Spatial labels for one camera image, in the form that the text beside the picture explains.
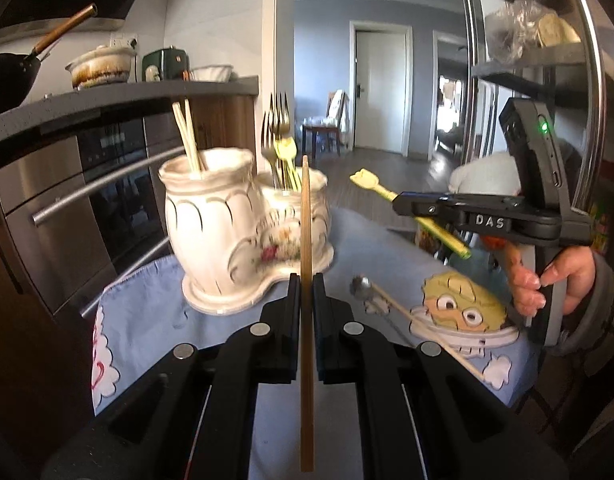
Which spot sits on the black metal shelf rack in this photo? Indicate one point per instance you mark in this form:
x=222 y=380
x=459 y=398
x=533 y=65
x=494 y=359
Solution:
x=575 y=81

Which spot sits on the grey kitchen countertop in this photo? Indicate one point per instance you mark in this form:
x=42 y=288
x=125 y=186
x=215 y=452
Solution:
x=67 y=109

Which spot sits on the stainless steel oven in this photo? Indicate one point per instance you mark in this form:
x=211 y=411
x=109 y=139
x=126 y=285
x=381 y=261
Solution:
x=86 y=207

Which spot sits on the wooden chair with cloth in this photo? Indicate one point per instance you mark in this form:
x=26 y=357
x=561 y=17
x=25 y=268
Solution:
x=330 y=126

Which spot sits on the blue cartoon tablecloth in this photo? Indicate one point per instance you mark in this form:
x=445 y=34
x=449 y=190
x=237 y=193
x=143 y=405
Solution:
x=390 y=365

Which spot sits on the wooden cabinet door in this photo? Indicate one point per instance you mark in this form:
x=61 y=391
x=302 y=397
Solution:
x=224 y=122

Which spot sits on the gold metal fork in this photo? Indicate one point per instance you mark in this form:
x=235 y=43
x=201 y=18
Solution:
x=280 y=127

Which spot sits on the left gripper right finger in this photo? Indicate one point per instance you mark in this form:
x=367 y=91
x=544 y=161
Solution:
x=330 y=315

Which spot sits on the black wok wooden handle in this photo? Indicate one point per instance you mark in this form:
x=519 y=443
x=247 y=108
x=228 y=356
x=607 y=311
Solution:
x=18 y=72

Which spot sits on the white bowl on counter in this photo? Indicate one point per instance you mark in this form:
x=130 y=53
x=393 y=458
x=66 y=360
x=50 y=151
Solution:
x=212 y=73

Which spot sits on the beige wooden chopstick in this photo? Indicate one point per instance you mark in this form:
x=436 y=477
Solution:
x=180 y=121
x=193 y=135

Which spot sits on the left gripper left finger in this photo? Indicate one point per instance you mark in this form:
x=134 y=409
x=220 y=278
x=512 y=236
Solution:
x=280 y=353

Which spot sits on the white interior door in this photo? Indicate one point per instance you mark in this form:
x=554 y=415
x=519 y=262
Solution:
x=381 y=90

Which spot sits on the plastic bag with food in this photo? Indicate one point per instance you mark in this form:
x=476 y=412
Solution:
x=524 y=24

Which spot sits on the white stuffed cloth item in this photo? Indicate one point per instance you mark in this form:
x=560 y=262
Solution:
x=495 y=174

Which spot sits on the green rice cooker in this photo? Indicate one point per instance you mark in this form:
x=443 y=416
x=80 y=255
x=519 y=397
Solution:
x=168 y=63

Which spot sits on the thin brown wooden chopstick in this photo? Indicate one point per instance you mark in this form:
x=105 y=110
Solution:
x=307 y=456

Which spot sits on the white ceramic double utensil holder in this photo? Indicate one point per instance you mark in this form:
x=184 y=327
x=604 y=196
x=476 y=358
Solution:
x=232 y=232

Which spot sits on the ceramic casserole pot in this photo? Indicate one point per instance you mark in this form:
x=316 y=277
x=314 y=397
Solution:
x=103 y=65

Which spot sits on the orange mesh bag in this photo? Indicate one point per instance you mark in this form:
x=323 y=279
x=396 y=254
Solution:
x=493 y=243

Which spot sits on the silver flower-head spoon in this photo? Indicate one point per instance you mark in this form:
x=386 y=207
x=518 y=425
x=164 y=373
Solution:
x=378 y=303

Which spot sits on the person's right hand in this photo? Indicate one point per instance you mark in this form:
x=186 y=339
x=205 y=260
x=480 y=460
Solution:
x=575 y=267

